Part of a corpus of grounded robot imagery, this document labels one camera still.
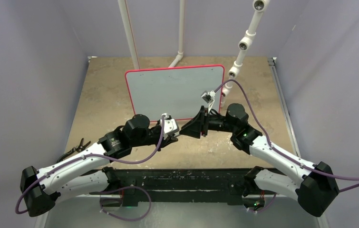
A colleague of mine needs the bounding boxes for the black pliers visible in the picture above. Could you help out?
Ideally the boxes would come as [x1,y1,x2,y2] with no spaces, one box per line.
[56,138,91,163]

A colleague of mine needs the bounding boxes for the aluminium frame rail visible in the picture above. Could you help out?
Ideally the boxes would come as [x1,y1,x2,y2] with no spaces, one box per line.
[35,190,328,228]

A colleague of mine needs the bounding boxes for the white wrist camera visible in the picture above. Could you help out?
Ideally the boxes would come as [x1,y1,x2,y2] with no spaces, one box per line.
[160,113,179,139]
[201,90,216,113]

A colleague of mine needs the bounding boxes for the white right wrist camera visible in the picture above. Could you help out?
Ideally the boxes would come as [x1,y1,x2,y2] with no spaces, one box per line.
[201,90,216,113]

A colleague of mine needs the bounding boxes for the white PVC pole left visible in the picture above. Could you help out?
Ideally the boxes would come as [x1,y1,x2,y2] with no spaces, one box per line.
[117,0,140,70]

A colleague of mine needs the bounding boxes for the white PVC pole with fittings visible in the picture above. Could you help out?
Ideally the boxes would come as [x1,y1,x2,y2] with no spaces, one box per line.
[220,0,271,108]

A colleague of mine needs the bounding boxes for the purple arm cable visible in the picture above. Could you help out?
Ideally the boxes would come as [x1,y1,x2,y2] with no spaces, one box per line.
[213,78,359,215]
[15,115,167,221]

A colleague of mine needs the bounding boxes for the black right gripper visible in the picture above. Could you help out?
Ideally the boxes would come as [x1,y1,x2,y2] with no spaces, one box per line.
[179,106,236,139]

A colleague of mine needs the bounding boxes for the pink-framed whiteboard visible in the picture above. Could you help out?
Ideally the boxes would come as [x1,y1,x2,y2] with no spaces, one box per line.
[125,64,225,121]

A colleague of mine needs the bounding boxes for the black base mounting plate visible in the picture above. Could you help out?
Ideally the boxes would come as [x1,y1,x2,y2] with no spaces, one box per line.
[101,167,262,207]

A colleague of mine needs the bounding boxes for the white PVC pole middle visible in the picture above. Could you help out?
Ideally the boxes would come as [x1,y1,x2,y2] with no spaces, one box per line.
[169,0,186,68]

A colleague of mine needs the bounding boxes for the right side aluminium rail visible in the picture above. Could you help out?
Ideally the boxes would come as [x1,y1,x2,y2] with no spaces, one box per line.
[267,57,301,157]

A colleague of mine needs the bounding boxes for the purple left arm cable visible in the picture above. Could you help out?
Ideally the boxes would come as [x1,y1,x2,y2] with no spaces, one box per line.
[15,115,167,221]

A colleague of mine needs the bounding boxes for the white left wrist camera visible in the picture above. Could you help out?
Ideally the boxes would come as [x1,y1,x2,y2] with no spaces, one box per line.
[160,113,179,139]

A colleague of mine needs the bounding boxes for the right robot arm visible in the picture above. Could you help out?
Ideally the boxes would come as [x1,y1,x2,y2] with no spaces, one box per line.
[180,103,340,217]

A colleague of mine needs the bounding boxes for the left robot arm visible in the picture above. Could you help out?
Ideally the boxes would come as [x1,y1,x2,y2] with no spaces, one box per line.
[15,114,179,217]

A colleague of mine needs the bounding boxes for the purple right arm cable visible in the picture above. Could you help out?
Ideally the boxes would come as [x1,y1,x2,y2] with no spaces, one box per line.
[213,78,359,215]

